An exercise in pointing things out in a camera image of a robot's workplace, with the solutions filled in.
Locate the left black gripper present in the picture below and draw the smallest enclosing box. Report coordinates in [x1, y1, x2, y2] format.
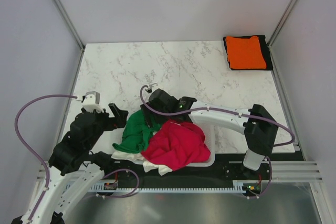
[86, 102, 128, 150]

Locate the green t shirt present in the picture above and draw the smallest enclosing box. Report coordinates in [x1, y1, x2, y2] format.
[112, 110, 162, 154]

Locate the white plastic basket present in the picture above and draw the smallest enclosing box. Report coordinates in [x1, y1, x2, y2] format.
[131, 123, 216, 167]

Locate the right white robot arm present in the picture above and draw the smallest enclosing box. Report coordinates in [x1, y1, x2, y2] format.
[140, 86, 279, 179]

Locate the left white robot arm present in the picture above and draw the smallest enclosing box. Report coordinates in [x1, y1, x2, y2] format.
[12, 103, 129, 223]

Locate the red t shirt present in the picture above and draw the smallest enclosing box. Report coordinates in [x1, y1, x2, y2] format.
[141, 120, 212, 171]

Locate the white t shirt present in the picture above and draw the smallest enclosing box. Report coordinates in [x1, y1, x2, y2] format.
[111, 151, 173, 176]

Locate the folded orange t shirt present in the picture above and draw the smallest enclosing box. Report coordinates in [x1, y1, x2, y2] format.
[225, 36, 267, 70]

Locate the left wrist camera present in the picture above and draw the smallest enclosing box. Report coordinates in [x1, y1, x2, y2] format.
[82, 91, 104, 113]

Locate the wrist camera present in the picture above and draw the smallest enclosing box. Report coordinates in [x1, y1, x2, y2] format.
[145, 83, 159, 93]
[82, 91, 104, 113]

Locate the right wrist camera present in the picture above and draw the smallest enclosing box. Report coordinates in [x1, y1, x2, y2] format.
[145, 83, 159, 93]

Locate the white slotted cable duct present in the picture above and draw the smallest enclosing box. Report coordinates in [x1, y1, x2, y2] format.
[62, 179, 272, 193]

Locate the aluminium extrusion rail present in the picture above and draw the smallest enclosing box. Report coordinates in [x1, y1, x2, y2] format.
[35, 160, 323, 183]

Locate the left aluminium frame post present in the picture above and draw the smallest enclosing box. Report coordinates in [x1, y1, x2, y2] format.
[52, 0, 86, 52]

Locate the aluminium frame post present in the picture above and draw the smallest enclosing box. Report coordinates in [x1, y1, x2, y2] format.
[267, 0, 299, 48]
[52, 0, 86, 52]

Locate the right aluminium frame post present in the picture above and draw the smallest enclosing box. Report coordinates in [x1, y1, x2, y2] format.
[267, 0, 299, 48]

